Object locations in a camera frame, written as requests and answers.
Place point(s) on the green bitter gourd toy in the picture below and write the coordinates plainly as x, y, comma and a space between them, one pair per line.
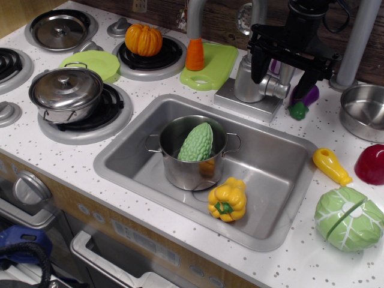
198, 144

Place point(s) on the steel pot with lid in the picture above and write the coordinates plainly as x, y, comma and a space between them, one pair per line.
65, 95

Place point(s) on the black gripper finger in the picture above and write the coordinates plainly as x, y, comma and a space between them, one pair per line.
259, 62
309, 79

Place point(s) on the green cabbage toy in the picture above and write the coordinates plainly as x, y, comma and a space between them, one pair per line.
348, 220

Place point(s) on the purple eggplant toy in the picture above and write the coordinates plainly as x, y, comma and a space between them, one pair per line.
297, 108

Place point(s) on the green cutting board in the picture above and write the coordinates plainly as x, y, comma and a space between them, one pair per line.
219, 62

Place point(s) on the grey sink basin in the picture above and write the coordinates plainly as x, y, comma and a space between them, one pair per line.
276, 168

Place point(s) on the orange carrot toy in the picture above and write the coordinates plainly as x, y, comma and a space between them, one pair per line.
195, 55

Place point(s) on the front black stove burner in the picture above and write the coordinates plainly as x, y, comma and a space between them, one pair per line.
111, 115

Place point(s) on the back right stove burner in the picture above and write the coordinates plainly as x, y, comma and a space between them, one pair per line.
169, 61

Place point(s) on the back left stove burner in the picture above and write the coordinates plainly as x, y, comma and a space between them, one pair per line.
89, 20

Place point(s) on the grey post right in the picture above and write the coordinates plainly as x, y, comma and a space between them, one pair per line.
362, 28

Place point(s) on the silver oven knob front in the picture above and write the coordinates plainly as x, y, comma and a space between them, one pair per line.
28, 189

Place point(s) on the yellow squash toy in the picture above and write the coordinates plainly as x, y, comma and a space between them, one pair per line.
328, 163

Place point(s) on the orange pumpkin toy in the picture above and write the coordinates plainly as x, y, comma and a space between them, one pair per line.
143, 40

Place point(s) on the silver faucet lever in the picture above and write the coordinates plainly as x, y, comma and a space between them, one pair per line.
277, 87

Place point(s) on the silver stove knob left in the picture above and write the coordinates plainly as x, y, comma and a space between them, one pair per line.
10, 113

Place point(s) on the silver faucet base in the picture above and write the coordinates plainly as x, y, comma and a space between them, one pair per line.
242, 95

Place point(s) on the light green plate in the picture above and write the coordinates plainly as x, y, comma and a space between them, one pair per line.
105, 64

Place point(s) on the silver stove knob middle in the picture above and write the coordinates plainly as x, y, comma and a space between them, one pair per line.
88, 46

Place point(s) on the oven door handle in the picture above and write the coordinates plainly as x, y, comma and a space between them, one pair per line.
111, 271

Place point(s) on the clear crystal knob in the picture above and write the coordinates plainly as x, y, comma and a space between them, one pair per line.
243, 18

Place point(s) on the steel bowl right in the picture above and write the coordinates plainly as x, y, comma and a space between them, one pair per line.
361, 111

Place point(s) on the steel lid back burner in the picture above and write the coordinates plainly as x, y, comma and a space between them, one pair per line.
59, 32

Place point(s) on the silver stove knob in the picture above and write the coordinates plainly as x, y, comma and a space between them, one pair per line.
10, 113
88, 46
119, 28

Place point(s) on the red apple half toy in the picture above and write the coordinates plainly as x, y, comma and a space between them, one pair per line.
369, 166

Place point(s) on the grey curved faucet pipe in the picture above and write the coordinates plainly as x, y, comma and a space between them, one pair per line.
195, 16

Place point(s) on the steel pot in sink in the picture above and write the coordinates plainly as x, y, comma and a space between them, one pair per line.
198, 175

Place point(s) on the left edge stove burner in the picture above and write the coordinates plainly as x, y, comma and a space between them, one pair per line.
16, 69

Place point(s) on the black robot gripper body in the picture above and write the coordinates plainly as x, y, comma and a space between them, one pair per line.
297, 43

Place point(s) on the yellow bell pepper toy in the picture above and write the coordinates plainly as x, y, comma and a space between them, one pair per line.
228, 201

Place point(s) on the silver stove knob back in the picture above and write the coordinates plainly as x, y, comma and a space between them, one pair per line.
119, 28

